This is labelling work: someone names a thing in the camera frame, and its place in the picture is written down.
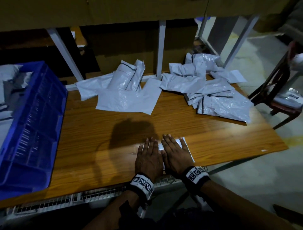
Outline person's right hand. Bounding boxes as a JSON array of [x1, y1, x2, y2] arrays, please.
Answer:
[[161, 134, 195, 178]]

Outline white mailer bag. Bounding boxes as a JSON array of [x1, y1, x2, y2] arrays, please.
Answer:
[[133, 136, 196, 165]]

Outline blue plastic crate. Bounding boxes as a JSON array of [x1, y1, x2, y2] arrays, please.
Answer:
[[0, 61, 69, 201]]

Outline left marker wristband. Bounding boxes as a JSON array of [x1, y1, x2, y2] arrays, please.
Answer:
[[128, 173, 155, 201]]

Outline person's left hand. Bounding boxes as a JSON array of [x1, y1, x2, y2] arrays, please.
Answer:
[[134, 137, 164, 183]]

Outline white wire rack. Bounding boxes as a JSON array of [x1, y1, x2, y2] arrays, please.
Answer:
[[5, 172, 210, 220]]

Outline white metal shelf leg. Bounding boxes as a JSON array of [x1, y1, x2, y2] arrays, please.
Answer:
[[156, 20, 167, 79], [223, 15, 260, 70], [46, 28, 85, 82]]

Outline person's left forearm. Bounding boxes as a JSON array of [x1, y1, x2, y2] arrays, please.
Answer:
[[84, 190, 141, 230]]

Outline pile of grey mailer bags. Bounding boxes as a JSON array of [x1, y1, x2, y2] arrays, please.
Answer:
[[75, 52, 255, 124]]

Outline brown wooden chair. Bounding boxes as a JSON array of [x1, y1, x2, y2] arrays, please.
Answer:
[[247, 40, 303, 130]]

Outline wooden table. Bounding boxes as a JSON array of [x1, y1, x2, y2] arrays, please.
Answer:
[[0, 71, 289, 209]]

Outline person's right forearm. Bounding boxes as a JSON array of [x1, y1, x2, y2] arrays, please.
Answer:
[[199, 180, 303, 230]]

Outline packed white bags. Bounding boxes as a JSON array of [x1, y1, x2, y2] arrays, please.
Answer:
[[0, 64, 35, 148]]

